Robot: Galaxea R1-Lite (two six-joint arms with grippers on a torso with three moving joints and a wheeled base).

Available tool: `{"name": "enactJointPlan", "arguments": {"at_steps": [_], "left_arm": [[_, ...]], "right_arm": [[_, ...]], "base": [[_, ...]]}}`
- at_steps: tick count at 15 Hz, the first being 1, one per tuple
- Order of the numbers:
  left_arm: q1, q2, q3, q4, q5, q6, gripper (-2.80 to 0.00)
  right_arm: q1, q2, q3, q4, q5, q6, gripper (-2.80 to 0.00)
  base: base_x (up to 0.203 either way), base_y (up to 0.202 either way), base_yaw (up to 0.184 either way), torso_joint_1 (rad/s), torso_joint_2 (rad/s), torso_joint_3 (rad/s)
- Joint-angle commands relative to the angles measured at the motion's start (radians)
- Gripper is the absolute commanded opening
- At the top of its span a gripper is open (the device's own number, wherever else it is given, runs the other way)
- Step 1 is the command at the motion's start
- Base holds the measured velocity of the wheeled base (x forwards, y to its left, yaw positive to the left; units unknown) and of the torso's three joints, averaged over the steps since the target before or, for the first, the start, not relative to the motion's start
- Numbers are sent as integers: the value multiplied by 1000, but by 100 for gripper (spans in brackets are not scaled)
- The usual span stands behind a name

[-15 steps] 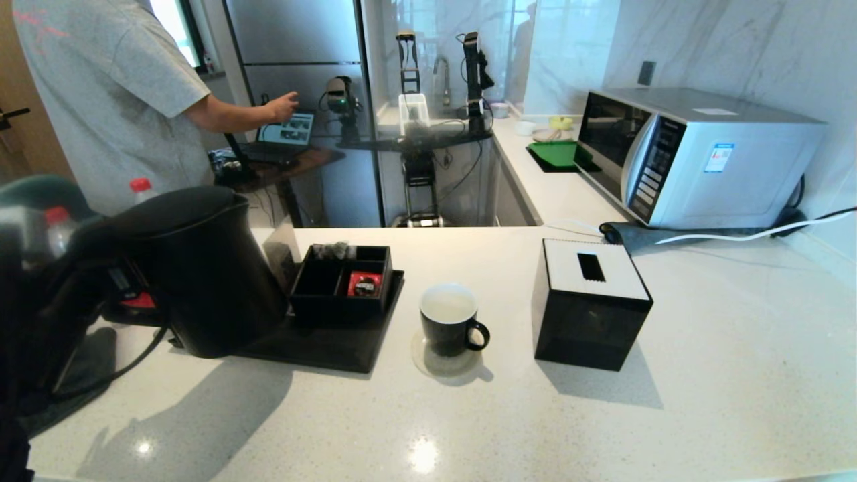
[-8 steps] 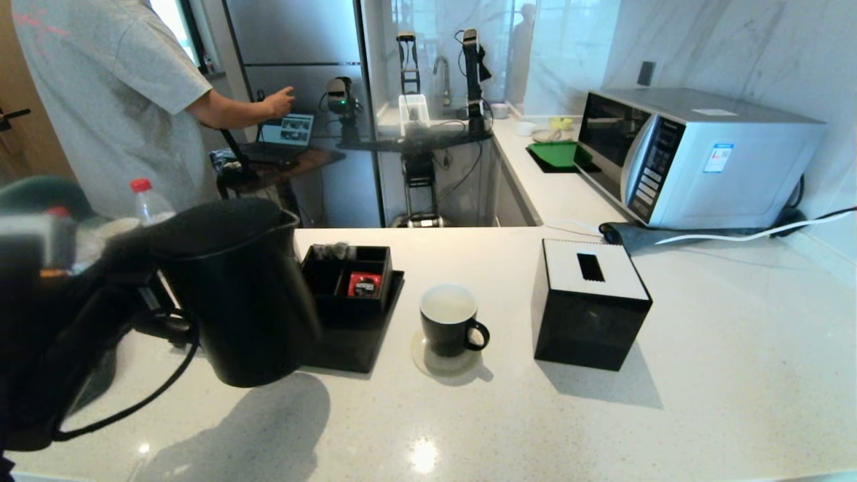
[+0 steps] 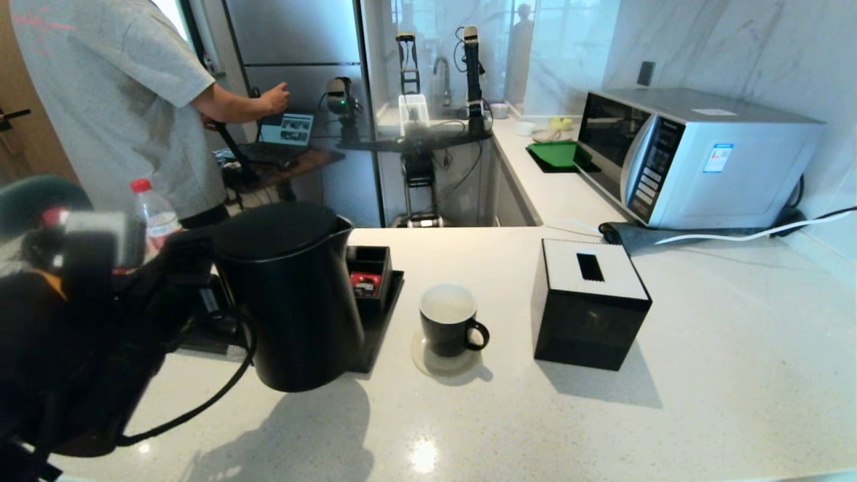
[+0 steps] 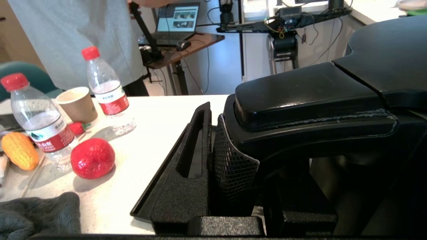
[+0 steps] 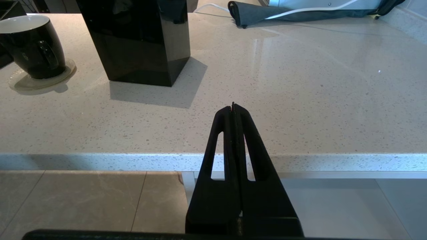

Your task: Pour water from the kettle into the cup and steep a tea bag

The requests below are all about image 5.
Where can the silver microwave oven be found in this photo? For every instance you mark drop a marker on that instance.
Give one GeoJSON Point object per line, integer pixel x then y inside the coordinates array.
{"type": "Point", "coordinates": [300, 2]}

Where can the round white coaster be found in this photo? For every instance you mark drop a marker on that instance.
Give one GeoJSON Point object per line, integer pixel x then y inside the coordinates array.
{"type": "Point", "coordinates": [20, 83]}

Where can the dark grey folded cloth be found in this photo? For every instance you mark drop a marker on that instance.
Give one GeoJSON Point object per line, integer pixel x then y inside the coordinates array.
{"type": "Point", "coordinates": [253, 13]}

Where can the black tissue box white lid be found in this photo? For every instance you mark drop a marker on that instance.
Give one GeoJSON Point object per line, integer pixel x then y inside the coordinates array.
{"type": "Point", "coordinates": [140, 50]}

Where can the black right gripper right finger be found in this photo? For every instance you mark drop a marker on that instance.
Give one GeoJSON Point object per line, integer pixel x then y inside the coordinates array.
{"type": "Point", "coordinates": [267, 206]}

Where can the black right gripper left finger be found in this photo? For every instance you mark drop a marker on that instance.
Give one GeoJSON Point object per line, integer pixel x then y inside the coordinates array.
{"type": "Point", "coordinates": [213, 206]}

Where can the black mug white inside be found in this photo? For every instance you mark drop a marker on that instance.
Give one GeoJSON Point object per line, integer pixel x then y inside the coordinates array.
{"type": "Point", "coordinates": [30, 56]}

